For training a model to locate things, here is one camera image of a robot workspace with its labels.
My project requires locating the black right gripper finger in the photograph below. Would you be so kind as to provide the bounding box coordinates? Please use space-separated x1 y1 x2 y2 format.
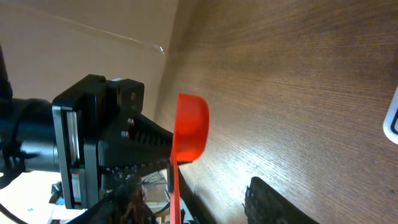
244 177 318 224

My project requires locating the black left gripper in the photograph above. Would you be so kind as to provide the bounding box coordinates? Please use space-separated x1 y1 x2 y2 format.
52 75 173 209

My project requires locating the orange measuring scoop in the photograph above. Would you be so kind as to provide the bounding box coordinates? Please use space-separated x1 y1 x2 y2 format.
168 93 210 224

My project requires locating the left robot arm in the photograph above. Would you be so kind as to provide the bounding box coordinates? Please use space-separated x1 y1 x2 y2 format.
1 67 173 209

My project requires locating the white digital kitchen scale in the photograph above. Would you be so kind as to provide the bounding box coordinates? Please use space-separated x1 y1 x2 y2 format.
382 88 398 144

